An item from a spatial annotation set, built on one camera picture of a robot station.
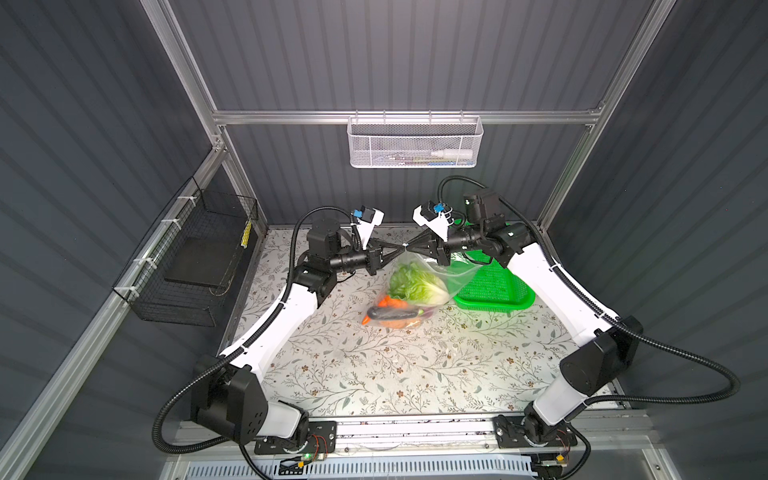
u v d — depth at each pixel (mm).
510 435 737
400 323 882
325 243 563
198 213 806
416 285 778
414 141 1236
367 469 771
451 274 753
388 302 883
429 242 643
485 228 577
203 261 722
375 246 654
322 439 723
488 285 1022
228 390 406
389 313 839
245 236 826
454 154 867
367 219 630
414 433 756
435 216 598
